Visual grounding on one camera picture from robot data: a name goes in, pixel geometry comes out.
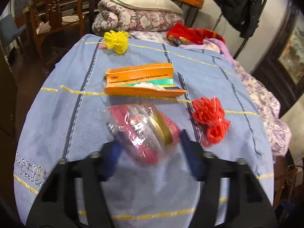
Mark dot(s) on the clear pink snack package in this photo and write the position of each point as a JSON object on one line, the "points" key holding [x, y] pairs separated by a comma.
{"points": [[147, 134]]}

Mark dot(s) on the cream pillow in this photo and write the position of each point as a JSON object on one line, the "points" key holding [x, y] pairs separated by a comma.
{"points": [[150, 5]]}

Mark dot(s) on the blue chair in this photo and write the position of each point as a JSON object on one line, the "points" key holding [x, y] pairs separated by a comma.
{"points": [[9, 33]]}

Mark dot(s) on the floral folded quilt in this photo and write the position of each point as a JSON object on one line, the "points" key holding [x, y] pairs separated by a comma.
{"points": [[113, 16]]}

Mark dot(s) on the red yarn pompom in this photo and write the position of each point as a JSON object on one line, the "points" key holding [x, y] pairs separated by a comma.
{"points": [[210, 114]]}

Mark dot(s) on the yellow yarn pompom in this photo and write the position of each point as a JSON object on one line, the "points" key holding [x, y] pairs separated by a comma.
{"points": [[118, 41]]}

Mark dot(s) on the purple floral blanket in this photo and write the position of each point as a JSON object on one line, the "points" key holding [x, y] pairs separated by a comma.
{"points": [[278, 132]]}

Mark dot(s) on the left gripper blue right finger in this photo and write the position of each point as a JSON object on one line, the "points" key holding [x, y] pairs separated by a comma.
{"points": [[194, 155]]}

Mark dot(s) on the black hanging jacket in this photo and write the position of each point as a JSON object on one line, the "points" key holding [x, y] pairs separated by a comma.
{"points": [[242, 15]]}

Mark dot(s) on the red blanket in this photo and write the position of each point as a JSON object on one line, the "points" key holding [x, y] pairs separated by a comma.
{"points": [[180, 34]]}

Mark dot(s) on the carved painted screen panel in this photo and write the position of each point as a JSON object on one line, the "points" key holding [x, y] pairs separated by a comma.
{"points": [[281, 69]]}

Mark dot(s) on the lilac garment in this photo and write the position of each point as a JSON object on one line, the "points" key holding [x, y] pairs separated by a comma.
{"points": [[212, 44]]}

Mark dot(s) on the wooden armchair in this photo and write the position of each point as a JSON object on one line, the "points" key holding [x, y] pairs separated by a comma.
{"points": [[54, 18]]}

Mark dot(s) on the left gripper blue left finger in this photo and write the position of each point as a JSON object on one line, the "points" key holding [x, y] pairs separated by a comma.
{"points": [[110, 154]]}

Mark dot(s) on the orange medicine box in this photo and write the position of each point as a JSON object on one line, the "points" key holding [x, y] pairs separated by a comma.
{"points": [[151, 80]]}

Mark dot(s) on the blue striped bed sheet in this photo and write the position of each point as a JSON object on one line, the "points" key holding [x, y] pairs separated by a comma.
{"points": [[57, 170]]}

